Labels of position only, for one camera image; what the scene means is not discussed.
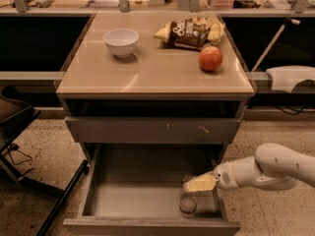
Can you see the black office chair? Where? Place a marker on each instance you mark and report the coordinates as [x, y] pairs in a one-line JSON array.
[[35, 184]]

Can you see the grey drawer cabinet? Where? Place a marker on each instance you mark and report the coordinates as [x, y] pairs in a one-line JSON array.
[[154, 81]]

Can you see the closed grey upper drawer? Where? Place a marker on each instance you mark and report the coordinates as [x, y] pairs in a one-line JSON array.
[[137, 130]]

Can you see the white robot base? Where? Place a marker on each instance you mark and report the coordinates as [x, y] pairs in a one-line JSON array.
[[286, 78]]

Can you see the white stick with black tip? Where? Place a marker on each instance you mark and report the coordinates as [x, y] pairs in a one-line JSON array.
[[286, 22]]

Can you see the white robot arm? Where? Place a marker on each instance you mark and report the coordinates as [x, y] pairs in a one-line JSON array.
[[273, 167]]

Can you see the open grey lower drawer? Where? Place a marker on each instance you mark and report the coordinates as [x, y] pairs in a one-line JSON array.
[[133, 190]]

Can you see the red apple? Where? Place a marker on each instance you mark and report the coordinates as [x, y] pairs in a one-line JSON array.
[[210, 58]]

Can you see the brown chip bag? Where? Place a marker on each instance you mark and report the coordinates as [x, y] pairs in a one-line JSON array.
[[193, 33]]

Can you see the white ceramic bowl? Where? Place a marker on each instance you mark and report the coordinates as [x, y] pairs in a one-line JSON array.
[[121, 42]]

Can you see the clear plastic water bottle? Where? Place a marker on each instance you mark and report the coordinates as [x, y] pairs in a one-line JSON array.
[[188, 202]]

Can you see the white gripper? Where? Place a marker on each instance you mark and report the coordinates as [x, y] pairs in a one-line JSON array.
[[223, 178]]

